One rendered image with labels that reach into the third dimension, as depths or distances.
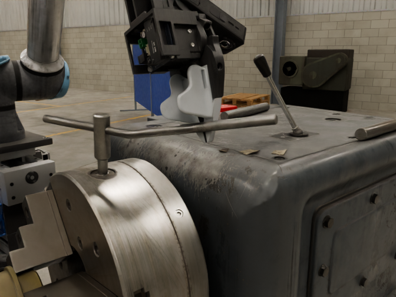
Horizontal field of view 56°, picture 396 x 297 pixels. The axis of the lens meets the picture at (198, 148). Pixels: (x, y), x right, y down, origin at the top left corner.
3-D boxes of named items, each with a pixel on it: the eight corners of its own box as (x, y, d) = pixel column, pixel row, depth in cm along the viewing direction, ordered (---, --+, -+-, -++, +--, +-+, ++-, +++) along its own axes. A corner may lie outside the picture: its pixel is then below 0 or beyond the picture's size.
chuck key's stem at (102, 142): (92, 192, 53) (89, 114, 49) (101, 187, 55) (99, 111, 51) (105, 196, 52) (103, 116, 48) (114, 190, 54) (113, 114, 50)
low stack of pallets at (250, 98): (238, 109, 956) (238, 92, 945) (270, 112, 915) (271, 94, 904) (216, 116, 851) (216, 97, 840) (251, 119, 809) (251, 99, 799)
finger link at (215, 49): (195, 104, 46) (180, 36, 46) (206, 103, 47) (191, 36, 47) (220, 95, 42) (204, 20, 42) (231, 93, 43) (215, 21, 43)
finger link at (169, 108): (163, 151, 45) (147, 78, 46) (200, 144, 49) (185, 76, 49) (177, 148, 43) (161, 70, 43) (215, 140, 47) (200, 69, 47)
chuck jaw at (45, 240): (85, 254, 59) (62, 187, 63) (93, 246, 56) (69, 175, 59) (10, 280, 53) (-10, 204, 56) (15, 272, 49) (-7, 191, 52)
